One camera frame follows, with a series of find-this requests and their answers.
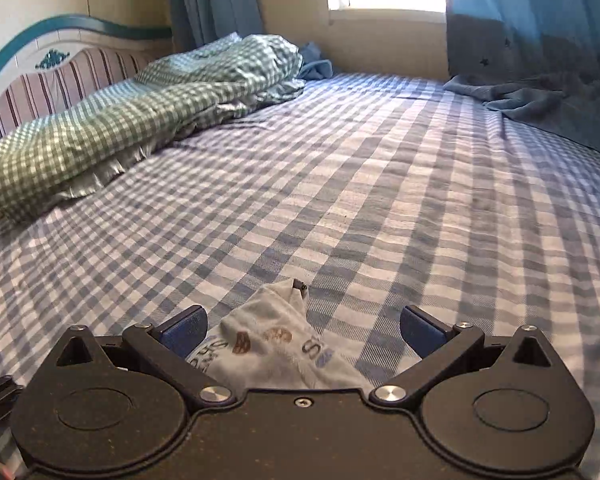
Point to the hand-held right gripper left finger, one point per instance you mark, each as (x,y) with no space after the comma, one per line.
(182,332)

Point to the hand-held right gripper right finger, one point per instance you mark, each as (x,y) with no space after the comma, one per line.
(422,332)

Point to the grey printed pants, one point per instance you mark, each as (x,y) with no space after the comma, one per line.
(275,345)

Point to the blue checked bed sheet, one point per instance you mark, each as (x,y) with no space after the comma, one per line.
(355,200)

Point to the green checked quilt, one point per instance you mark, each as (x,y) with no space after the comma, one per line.
(130,110)

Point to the blue blanket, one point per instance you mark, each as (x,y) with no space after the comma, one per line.
(540,105)

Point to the small blue cloth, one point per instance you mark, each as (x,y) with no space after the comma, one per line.
(316,66)

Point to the striped headboard with teal trim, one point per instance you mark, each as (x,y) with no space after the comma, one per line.
(40,75)

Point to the blue star-print curtain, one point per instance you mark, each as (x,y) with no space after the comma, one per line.
(535,15)
(215,0)

